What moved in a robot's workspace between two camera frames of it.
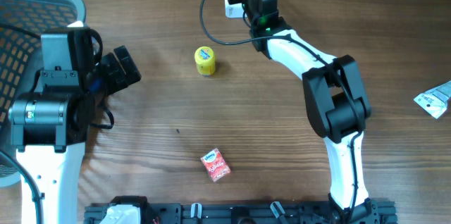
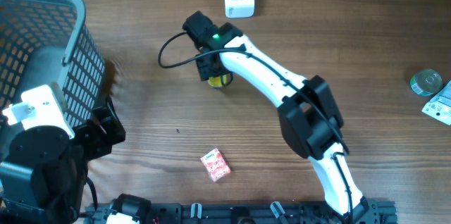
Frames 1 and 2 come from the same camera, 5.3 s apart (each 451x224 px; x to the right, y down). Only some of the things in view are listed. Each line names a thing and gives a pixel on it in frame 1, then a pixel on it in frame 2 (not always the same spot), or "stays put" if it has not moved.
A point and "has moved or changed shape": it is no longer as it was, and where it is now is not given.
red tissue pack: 215,164 stays put
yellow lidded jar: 205,58 has moved or changed shape
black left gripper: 120,81 → 101,144
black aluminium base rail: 374,212 stays put
